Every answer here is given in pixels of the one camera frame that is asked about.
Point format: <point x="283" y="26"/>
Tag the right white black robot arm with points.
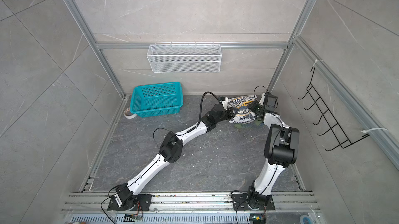
<point x="281" y="150"/>

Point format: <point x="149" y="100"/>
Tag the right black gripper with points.
<point x="253" y="106"/>

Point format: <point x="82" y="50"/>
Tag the white tank top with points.
<point x="241" y="106"/>

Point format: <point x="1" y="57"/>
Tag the white wire mesh shelf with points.
<point x="185" y="58"/>

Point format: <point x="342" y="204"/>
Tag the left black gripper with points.
<point x="233" y="111"/>

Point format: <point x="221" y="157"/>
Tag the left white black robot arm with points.
<point x="125" y="195"/>

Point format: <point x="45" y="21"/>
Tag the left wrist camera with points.
<point x="224" y="101"/>

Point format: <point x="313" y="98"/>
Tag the teal plastic basket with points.
<point x="157" y="99"/>

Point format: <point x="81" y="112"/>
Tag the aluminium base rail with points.
<point x="188" y="208"/>

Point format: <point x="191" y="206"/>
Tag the green tank top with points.
<point x="247" y="125"/>

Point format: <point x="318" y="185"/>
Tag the blue tape roll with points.
<point x="306" y="219"/>

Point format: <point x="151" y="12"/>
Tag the roll of tape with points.
<point x="128" y="114"/>

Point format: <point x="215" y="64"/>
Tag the black wire hook rack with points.
<point x="327" y="116"/>

